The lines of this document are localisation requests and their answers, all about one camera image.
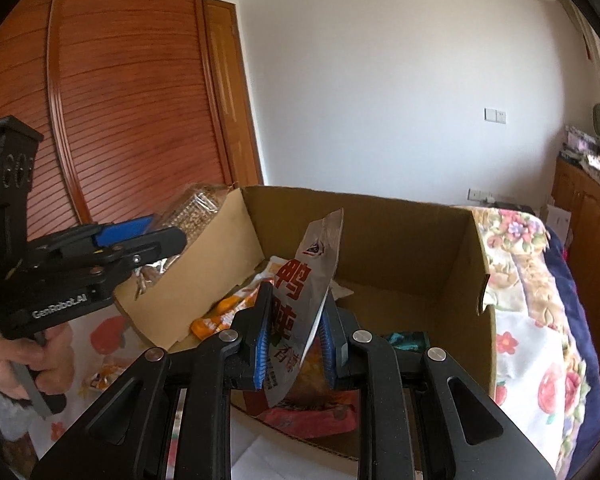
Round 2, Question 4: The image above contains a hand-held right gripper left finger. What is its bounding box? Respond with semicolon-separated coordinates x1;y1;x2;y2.
30;282;273;480

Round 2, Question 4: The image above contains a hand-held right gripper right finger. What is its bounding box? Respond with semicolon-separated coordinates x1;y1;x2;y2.
317;297;556;480

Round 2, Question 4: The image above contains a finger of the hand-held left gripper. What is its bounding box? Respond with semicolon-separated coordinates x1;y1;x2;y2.
80;226;188;291
27;215;156;266

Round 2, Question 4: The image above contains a clear bread packet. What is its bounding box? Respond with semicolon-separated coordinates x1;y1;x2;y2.
132;182;231;306

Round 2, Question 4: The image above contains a purple blue snack packet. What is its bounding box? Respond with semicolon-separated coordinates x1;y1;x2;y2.
385;330;431;354

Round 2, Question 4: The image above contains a cardboard box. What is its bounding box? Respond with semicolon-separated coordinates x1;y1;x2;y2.
112;185;498;476

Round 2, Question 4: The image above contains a person's left forearm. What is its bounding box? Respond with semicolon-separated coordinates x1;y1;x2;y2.
0;365;36;443

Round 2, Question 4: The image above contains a person's left hand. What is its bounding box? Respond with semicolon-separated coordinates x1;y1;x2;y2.
0;324;76;401

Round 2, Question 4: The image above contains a strawberry print tablecloth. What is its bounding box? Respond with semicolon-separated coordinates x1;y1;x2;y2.
27;305;593;480

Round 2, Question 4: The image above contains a wooden louvred wardrobe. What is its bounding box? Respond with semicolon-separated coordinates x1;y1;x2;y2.
0;0;236;231

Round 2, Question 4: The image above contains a wooden door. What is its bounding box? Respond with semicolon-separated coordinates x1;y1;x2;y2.
205;0;264;188

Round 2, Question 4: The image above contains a floral quilt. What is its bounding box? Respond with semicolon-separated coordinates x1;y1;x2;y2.
470;205;566;326

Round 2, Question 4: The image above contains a wooden cabinet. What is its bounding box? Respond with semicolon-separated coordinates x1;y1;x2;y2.
550;155;600;271

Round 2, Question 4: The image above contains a pink box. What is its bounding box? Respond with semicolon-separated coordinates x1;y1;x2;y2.
562;126;600;158

